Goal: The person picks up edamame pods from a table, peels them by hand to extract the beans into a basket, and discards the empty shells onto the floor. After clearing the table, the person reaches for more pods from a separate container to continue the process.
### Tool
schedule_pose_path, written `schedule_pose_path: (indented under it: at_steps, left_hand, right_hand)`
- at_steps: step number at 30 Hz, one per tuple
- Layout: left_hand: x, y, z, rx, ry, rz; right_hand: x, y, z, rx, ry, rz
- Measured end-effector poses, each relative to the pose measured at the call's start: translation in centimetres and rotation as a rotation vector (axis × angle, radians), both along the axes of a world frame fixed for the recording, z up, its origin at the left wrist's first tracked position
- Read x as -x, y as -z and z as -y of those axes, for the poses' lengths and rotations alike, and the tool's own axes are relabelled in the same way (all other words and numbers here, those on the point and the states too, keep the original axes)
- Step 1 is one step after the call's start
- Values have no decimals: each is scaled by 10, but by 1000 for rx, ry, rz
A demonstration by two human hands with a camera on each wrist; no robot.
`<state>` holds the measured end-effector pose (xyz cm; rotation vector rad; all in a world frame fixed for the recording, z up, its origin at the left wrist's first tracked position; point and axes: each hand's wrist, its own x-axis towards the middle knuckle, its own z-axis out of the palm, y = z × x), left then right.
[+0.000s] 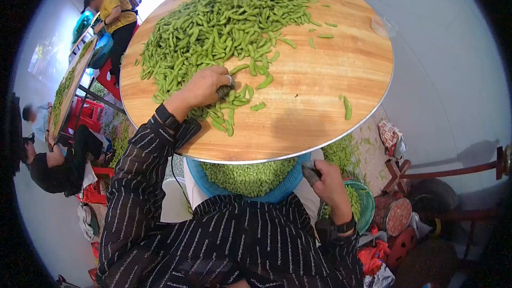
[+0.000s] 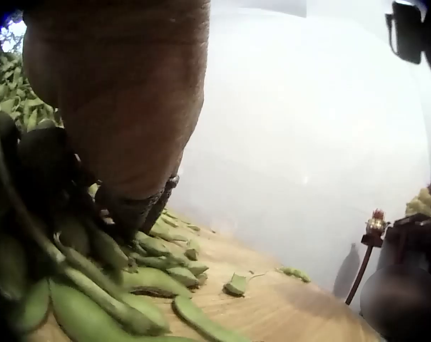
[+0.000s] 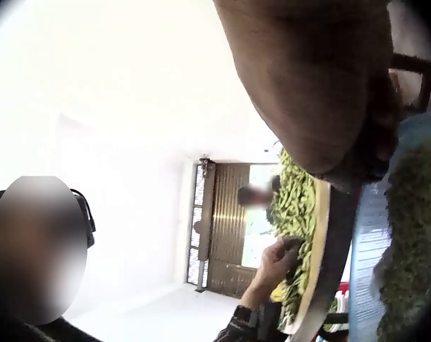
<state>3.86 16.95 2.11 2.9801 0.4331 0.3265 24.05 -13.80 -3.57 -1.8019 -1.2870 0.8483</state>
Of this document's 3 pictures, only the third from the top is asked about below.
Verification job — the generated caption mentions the dark wooden frame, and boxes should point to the dark wooden frame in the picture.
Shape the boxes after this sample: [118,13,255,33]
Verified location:
[390,53,431,112]

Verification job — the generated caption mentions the person's right fingers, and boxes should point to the person's right fingers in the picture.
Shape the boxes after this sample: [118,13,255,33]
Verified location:
[358,68,403,183]

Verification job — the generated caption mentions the person's right hand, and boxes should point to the person's right hand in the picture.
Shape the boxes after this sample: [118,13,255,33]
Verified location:
[212,0,403,193]

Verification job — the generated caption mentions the person's left fingers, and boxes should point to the person's left fingers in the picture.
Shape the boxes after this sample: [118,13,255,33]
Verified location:
[275,237,304,273]

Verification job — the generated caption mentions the cream round tray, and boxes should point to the cream round tray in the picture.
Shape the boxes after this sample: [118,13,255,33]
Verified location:
[278,180,332,336]

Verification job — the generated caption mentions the black wrist band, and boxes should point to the black wrist band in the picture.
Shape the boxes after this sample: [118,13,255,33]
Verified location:
[233,304,281,342]

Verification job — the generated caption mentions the dark long knife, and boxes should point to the dark long knife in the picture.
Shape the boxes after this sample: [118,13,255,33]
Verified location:
[298,171,366,342]

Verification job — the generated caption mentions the brown metal gate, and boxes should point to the brown metal gate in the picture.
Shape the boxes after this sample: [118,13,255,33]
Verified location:
[186,157,284,297]

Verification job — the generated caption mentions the pile of green bean pods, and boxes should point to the pile of green bean pods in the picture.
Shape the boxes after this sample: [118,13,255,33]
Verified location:
[269,148,332,332]

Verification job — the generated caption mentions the person's left hand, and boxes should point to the person's left hand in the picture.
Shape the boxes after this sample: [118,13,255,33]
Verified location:
[249,237,304,298]

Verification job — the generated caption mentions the blue plastic basket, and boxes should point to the blue plastic basket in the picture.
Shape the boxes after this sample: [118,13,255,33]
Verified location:
[348,113,431,342]

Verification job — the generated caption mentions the white plastic object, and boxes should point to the white plastic object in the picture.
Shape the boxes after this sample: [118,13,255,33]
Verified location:
[334,290,352,315]

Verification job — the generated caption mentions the heap of chopped greens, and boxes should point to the heap of chopped greens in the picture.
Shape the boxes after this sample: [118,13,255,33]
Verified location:
[372,142,431,342]

